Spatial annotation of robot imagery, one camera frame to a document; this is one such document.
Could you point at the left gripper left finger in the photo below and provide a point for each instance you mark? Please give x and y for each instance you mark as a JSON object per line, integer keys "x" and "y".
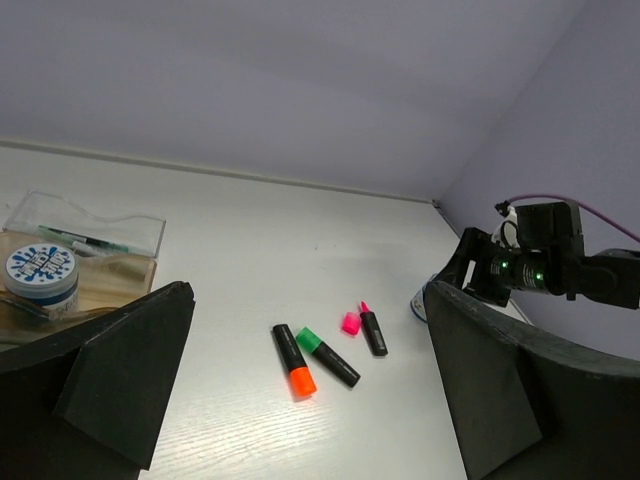
{"x": 89, "y": 402}

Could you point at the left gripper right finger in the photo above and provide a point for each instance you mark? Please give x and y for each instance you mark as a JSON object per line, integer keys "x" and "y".
{"x": 527, "y": 404}

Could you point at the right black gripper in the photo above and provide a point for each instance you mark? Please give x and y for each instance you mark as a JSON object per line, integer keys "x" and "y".
{"x": 546, "y": 258}

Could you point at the pink tip black highlighter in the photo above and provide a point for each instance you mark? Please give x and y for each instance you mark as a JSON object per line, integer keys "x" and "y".
{"x": 372, "y": 331}

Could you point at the blue white round jar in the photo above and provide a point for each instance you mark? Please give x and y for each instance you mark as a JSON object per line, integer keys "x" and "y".
{"x": 45, "y": 274}

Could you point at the green cap highlighter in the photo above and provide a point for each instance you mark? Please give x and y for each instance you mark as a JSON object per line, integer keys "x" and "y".
{"x": 327, "y": 357}

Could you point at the orange cap highlighter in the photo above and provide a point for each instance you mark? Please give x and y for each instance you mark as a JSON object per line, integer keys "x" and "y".
{"x": 299, "y": 376}

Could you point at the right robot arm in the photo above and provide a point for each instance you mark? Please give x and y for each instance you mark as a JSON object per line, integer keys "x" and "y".
{"x": 610, "y": 277}

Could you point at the pink highlighter cap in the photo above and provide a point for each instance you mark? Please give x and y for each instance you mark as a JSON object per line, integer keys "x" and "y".
{"x": 351, "y": 323}

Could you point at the clear plastic tray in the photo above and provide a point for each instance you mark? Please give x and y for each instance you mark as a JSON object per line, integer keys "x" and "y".
{"x": 39, "y": 208}

